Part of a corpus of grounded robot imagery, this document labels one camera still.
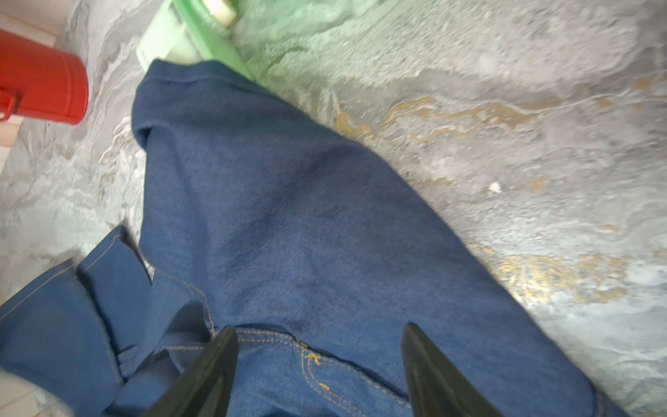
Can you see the small white grey box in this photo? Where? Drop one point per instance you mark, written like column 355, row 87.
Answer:
column 223, row 12

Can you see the red pencil cup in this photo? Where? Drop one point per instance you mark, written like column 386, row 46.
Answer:
column 41, row 82

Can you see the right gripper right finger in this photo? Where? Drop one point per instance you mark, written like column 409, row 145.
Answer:
column 435, row 386

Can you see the green plastic basket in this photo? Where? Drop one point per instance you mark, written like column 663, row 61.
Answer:
column 183, row 33

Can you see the dark blue denim trousers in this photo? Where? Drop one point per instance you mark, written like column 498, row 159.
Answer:
column 308, row 244

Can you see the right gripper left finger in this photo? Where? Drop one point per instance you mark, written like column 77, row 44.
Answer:
column 204, row 389

